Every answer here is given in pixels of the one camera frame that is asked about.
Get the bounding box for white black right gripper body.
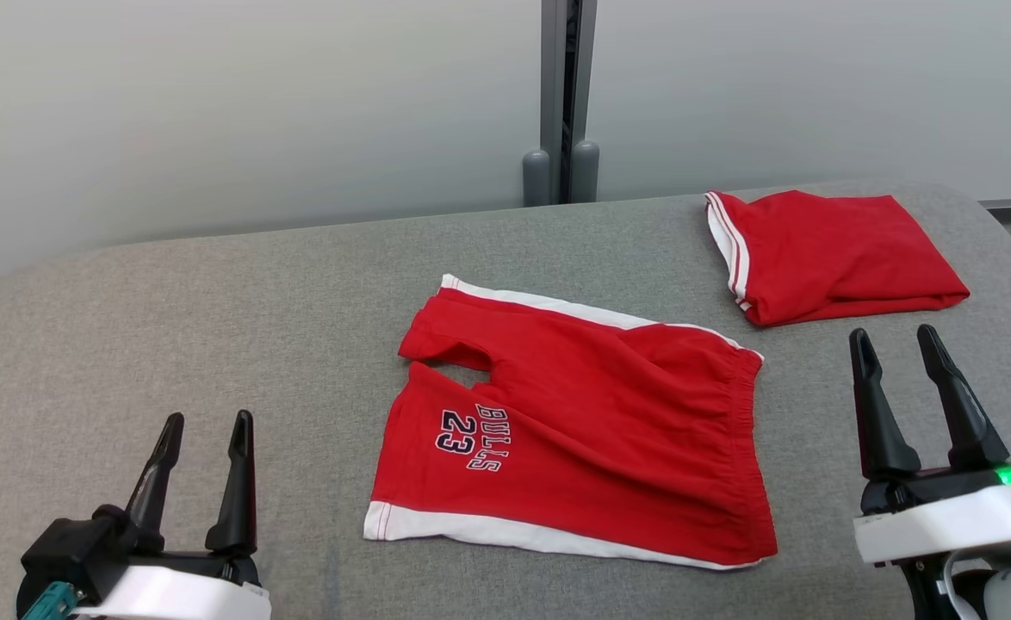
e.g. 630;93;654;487
853;465;1011;567

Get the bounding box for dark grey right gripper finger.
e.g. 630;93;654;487
848;327;922;481
916;324;1011;471

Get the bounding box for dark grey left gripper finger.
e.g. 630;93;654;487
206;410;259;557
125;412;186;554

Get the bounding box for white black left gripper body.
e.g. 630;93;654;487
75;549;272;620

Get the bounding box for grey metal partition post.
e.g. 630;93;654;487
521;0;601;208

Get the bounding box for red white-trimmed basketball shorts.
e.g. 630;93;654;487
363;274;779;571

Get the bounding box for red number 23 basketball jersey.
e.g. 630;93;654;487
705;189;971;328

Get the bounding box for teal left camera connector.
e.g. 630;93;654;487
19;581;80;620

